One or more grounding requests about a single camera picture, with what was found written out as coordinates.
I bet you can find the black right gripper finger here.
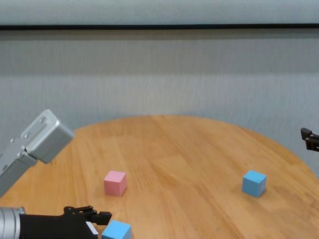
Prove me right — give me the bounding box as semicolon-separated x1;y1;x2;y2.
300;127;319;152

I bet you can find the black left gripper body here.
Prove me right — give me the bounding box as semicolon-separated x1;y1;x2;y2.
18;213;100;239

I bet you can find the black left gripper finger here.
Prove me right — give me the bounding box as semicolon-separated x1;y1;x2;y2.
63;205;113;227

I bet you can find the blue cube block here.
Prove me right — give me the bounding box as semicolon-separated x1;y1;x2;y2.
241;170;267;198
101;220;132;239

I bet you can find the pink cube block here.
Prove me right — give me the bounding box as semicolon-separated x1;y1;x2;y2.
103;170;128;197

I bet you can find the black wall rail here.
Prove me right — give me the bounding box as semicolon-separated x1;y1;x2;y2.
0;23;319;31

